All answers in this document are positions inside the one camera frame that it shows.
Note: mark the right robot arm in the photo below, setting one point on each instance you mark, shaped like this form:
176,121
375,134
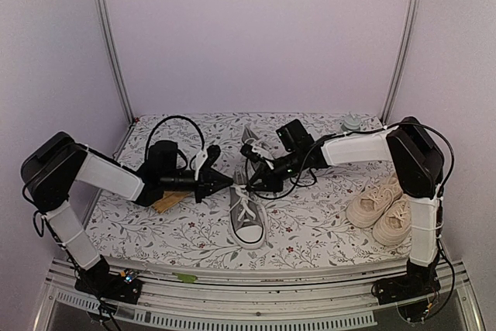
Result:
418,163

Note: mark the yellow bamboo fan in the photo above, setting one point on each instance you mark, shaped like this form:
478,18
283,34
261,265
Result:
169,200

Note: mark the right aluminium frame post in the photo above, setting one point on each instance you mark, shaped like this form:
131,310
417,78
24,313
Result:
400,62

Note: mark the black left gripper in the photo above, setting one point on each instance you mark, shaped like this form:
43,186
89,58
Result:
208,187

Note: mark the floral patterned table mat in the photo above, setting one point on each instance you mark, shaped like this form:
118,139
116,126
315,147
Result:
307,228

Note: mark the beige sneaker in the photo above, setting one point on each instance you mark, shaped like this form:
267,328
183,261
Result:
374,199
394,225

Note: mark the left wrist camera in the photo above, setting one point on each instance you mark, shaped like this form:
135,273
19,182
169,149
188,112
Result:
205,158

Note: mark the grey sneaker with white laces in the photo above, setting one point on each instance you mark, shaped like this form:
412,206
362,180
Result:
247,218

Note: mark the aluminium frame post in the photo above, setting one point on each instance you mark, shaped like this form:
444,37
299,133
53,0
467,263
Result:
400,62
113,59

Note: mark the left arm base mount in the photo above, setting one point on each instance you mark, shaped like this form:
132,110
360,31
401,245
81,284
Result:
99,281

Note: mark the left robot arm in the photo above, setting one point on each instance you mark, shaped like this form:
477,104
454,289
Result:
51,171

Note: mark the green tape piece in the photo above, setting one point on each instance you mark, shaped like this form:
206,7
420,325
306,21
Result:
186,278

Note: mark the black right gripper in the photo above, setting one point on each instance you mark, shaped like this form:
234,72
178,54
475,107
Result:
270,184

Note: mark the left aluminium frame post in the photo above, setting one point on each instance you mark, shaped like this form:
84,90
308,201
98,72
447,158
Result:
113,59

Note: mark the aluminium front rail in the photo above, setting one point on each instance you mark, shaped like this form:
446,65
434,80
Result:
333,298

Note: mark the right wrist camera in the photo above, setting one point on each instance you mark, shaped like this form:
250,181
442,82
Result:
256,152

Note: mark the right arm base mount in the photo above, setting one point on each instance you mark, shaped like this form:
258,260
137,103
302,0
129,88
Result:
417,281

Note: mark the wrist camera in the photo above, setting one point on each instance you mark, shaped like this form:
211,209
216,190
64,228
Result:
256,152
205,158

